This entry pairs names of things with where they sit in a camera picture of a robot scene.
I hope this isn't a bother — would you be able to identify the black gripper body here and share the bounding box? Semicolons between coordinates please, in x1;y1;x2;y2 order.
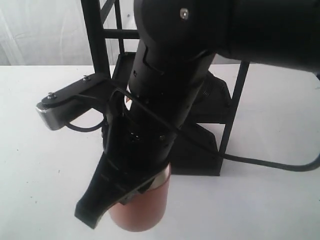
103;96;190;169

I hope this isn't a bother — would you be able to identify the terracotta ceramic mug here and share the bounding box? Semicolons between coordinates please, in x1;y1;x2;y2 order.
108;164;171;232

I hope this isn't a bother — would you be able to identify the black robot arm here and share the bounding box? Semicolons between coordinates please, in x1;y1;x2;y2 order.
74;0;320;228

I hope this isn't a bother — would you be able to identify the black metal shelf rack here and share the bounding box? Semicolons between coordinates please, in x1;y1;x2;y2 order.
80;0;251;177

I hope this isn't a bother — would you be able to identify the white backdrop curtain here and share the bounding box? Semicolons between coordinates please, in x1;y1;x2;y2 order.
0;0;320;67

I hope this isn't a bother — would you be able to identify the black camera mounting bracket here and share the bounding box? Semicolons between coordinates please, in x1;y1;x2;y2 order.
41;73;118;108

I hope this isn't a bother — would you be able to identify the black camera cable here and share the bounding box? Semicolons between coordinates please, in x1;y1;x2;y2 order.
66;87;320;173

